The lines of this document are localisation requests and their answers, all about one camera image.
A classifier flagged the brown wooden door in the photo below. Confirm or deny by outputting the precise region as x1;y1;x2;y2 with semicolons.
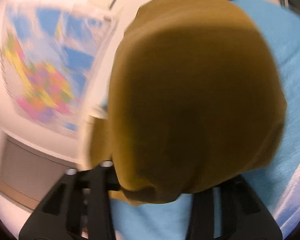
0;135;76;210

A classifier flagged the blue bed sheet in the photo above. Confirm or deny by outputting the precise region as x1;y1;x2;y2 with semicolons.
106;0;300;239

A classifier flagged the colourful wall map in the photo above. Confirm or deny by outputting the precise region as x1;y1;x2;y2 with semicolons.
0;2;117;138

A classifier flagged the mustard yellow jacket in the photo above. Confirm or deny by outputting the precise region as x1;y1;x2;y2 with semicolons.
90;0;287;205

